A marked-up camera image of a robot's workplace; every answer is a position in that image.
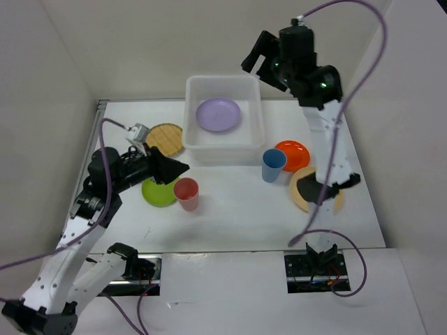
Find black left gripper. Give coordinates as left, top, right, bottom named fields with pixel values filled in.
left=113, top=142, right=191, bottom=193

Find green plastic plate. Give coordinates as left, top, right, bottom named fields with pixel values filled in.
left=141, top=179, right=177, bottom=207

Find pink plastic cup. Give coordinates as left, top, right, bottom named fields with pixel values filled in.
left=173, top=177, right=199, bottom=211

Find purple plastic plate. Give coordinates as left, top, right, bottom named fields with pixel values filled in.
left=196, top=98, right=242, bottom=132

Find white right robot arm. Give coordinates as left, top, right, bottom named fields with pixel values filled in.
left=241, top=24, right=360, bottom=274

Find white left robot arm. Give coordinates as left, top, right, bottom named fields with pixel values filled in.
left=1, top=145, right=189, bottom=334

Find translucent white plastic bin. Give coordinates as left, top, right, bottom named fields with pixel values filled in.
left=182, top=75, right=265, bottom=165

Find round bamboo mat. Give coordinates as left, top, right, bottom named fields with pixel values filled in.
left=146, top=123, right=184, bottom=157

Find blue plastic cup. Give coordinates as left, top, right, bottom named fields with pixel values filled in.
left=261, top=149, right=287, bottom=183

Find orange plastic plate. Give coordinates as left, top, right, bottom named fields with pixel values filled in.
left=275, top=140, right=311, bottom=172

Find beige plastic plate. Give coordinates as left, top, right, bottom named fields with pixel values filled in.
left=288, top=165, right=345, bottom=214

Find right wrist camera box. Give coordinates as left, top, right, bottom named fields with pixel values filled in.
left=291, top=15, right=308, bottom=27

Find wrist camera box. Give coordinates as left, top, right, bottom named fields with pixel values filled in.
left=291, top=15, right=308, bottom=27
left=126, top=123, right=150, bottom=147

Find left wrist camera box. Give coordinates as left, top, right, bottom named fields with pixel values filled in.
left=126, top=123, right=150, bottom=147

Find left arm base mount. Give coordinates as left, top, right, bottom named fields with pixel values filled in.
left=103, top=254, right=162, bottom=297

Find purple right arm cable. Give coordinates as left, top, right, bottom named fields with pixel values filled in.
left=287, top=0, right=389, bottom=297

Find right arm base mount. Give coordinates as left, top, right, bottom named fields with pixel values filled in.
left=284, top=244, right=351, bottom=294

